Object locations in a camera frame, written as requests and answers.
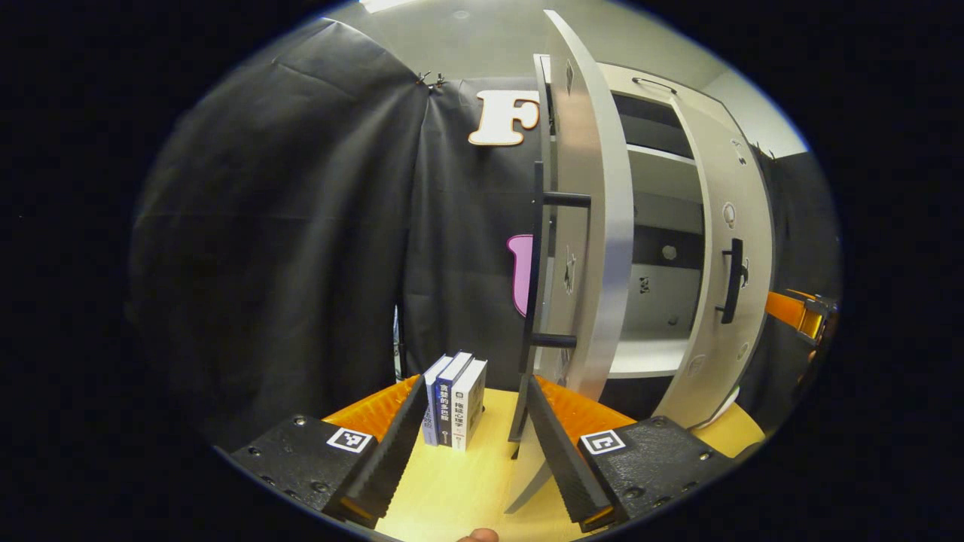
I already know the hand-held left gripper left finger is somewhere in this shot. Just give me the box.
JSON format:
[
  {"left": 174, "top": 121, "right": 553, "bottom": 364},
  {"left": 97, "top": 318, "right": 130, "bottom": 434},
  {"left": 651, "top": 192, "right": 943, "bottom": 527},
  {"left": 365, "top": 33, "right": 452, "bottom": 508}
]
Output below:
[{"left": 230, "top": 375, "right": 430, "bottom": 528}]

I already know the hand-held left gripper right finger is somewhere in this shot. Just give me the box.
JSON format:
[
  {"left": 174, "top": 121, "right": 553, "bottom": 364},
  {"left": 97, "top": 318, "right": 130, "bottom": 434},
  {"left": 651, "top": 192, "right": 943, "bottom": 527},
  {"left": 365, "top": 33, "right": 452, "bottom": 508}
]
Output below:
[{"left": 526, "top": 375, "right": 735, "bottom": 533}]

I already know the white book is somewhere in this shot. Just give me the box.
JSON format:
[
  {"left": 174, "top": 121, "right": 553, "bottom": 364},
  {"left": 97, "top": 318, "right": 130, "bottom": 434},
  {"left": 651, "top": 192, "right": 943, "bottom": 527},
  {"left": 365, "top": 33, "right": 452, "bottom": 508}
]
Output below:
[{"left": 450, "top": 358, "right": 488, "bottom": 452}]

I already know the black door handle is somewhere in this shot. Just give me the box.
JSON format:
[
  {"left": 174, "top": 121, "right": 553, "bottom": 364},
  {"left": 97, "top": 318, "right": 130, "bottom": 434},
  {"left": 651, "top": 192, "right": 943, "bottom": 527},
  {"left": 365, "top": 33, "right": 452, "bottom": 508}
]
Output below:
[
  {"left": 508, "top": 160, "right": 593, "bottom": 445},
  {"left": 714, "top": 237, "right": 746, "bottom": 325}
]

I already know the black left door handle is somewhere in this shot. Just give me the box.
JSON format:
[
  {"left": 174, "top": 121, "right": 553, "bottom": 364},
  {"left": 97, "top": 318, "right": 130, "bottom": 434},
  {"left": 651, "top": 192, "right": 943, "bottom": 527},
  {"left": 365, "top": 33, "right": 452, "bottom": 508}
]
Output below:
[{"left": 508, "top": 160, "right": 593, "bottom": 445}]

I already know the white cabinet shelf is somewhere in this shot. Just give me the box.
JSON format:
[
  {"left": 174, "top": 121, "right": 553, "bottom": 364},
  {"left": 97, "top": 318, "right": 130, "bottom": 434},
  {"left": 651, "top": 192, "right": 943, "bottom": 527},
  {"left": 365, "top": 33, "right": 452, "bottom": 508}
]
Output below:
[{"left": 624, "top": 143, "right": 705, "bottom": 204}]

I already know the dark navy book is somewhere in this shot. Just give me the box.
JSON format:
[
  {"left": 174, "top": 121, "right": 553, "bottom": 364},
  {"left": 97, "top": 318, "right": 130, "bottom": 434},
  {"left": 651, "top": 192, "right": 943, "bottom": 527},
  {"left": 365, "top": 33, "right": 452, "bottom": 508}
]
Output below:
[{"left": 435, "top": 351, "right": 474, "bottom": 449}]

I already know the black right door handle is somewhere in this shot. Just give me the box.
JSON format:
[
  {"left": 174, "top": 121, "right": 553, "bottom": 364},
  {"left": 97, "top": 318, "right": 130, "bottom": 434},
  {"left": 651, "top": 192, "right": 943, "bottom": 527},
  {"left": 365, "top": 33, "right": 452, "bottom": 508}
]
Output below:
[{"left": 714, "top": 237, "right": 746, "bottom": 325}]

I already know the book with pale blue spine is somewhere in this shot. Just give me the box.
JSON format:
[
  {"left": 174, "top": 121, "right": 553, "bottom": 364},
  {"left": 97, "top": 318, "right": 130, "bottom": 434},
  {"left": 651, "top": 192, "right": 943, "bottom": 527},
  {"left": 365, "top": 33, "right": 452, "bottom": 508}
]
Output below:
[{"left": 422, "top": 354, "right": 455, "bottom": 446}]

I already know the white cabinet drawer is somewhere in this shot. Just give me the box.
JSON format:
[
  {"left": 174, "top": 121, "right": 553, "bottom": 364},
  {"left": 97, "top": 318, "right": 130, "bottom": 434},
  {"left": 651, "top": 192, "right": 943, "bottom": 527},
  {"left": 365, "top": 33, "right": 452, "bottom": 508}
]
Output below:
[{"left": 599, "top": 62, "right": 724, "bottom": 121}]

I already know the white and grey cabinet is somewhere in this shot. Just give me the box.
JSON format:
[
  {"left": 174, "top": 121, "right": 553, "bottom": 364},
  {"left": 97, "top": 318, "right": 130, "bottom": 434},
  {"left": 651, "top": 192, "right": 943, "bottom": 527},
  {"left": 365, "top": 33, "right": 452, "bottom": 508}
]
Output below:
[{"left": 533, "top": 53, "right": 743, "bottom": 403}]

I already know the white cabinet door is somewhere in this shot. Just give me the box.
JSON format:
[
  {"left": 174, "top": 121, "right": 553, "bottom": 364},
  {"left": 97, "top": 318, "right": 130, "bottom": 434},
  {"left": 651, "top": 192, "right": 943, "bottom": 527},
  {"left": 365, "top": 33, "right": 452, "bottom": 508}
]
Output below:
[
  {"left": 505, "top": 9, "right": 636, "bottom": 514},
  {"left": 651, "top": 94, "right": 776, "bottom": 430}
]

